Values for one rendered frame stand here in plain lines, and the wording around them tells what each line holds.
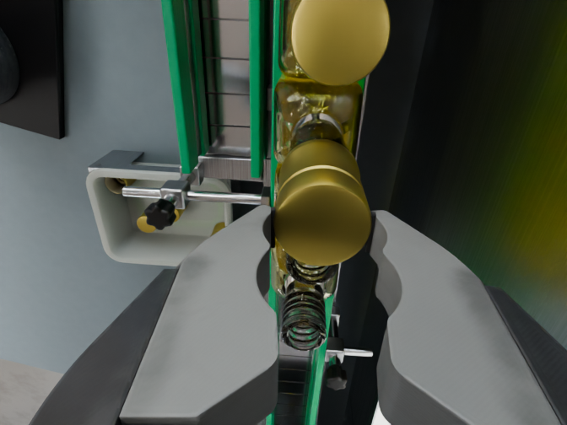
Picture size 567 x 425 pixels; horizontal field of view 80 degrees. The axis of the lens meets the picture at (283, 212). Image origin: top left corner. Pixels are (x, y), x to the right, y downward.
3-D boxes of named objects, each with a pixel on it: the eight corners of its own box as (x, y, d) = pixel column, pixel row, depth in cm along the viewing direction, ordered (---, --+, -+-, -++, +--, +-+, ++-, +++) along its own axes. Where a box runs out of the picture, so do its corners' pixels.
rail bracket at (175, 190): (275, 185, 45) (265, 239, 34) (151, 178, 46) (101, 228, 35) (276, 164, 44) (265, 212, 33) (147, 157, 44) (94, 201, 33)
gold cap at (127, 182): (112, 169, 53) (126, 159, 57) (99, 182, 55) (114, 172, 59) (131, 185, 55) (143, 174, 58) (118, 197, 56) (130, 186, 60)
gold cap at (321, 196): (353, 212, 16) (367, 271, 12) (279, 209, 16) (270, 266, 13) (364, 140, 14) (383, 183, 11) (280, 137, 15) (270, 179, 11)
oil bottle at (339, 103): (336, 106, 40) (359, 183, 21) (288, 105, 40) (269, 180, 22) (340, 54, 37) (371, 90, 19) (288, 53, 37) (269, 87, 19)
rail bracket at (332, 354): (362, 320, 57) (375, 397, 46) (321, 317, 58) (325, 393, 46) (366, 303, 55) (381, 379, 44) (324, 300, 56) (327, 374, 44)
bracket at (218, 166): (267, 165, 51) (261, 185, 45) (205, 162, 52) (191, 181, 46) (267, 142, 49) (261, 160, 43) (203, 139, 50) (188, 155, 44)
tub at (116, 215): (242, 242, 66) (234, 271, 58) (129, 234, 67) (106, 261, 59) (240, 157, 57) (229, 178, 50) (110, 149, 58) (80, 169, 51)
